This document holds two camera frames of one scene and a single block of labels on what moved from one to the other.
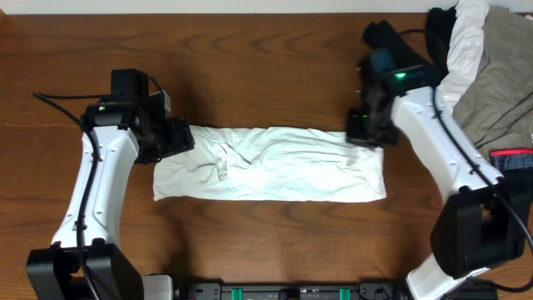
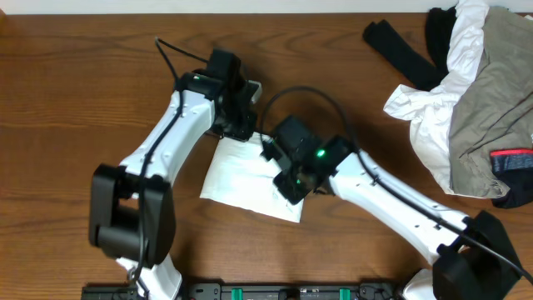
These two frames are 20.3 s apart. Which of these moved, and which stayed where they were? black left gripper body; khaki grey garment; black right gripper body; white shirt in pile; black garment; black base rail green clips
Moved: black right gripper body; black left gripper body
Stayed: black garment; black base rail green clips; khaki grey garment; white shirt in pile
